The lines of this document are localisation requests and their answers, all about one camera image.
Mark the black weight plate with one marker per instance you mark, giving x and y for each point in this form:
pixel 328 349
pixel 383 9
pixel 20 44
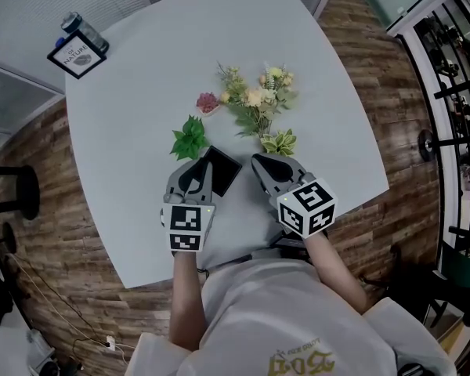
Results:
pixel 426 145

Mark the green chair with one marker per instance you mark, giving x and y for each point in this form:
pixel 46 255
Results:
pixel 464 268

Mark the variegated green white plant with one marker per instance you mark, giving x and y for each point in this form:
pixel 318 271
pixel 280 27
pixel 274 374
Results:
pixel 279 143

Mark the black square pen holder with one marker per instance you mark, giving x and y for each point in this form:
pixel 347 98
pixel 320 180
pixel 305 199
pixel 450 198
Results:
pixel 224 171

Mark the clear bottle with black lid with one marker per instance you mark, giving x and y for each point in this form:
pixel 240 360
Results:
pixel 84 27

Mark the yellow artificial flower bouquet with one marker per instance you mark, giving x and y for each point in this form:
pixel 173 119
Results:
pixel 256 98

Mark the person's white printed shirt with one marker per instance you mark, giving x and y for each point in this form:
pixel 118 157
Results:
pixel 290 319

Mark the green leafy artificial plant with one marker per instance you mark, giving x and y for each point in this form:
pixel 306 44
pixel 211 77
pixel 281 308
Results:
pixel 190 139

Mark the person's right forearm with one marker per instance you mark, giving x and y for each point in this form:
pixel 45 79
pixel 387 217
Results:
pixel 331 268

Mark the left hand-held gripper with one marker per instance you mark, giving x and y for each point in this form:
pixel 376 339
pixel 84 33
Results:
pixel 185 219

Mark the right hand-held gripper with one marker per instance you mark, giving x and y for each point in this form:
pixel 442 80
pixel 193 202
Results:
pixel 307 210

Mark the black metal rack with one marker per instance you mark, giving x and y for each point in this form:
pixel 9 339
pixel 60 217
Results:
pixel 450 92

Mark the person's left forearm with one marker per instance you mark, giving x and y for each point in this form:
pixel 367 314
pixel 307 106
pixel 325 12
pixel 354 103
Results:
pixel 186 300

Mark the black round stool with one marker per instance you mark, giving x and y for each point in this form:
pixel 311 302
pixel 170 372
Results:
pixel 17 190

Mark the black framed leaf picture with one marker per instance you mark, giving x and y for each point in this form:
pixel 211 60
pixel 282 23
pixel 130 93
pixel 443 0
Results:
pixel 77 55

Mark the black chair seat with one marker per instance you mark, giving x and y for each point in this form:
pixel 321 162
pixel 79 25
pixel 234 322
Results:
pixel 291 245

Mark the white power plug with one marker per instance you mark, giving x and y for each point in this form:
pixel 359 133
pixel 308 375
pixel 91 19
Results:
pixel 110 341

